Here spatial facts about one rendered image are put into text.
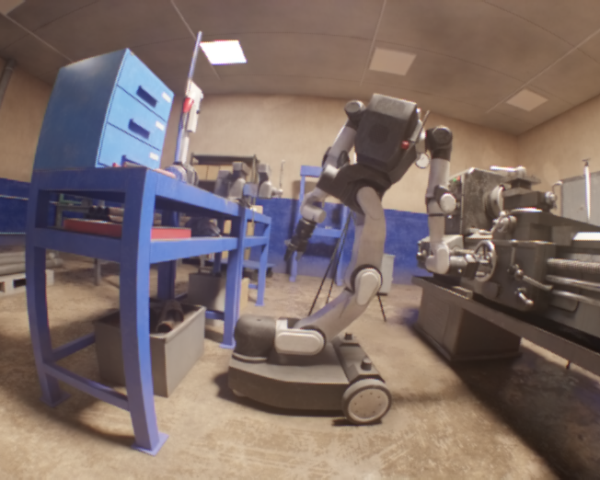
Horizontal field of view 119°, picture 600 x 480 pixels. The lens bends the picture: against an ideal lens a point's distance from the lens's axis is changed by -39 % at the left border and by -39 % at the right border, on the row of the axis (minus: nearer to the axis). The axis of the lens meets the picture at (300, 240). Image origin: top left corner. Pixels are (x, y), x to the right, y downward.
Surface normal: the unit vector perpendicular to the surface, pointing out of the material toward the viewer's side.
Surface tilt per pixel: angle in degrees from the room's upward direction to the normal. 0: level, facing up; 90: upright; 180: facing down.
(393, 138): 92
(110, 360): 90
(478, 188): 90
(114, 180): 90
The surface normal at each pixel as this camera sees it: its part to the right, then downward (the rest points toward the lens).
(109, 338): 0.00, 0.02
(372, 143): -0.54, 0.00
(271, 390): -0.29, -0.01
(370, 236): -0.06, 0.44
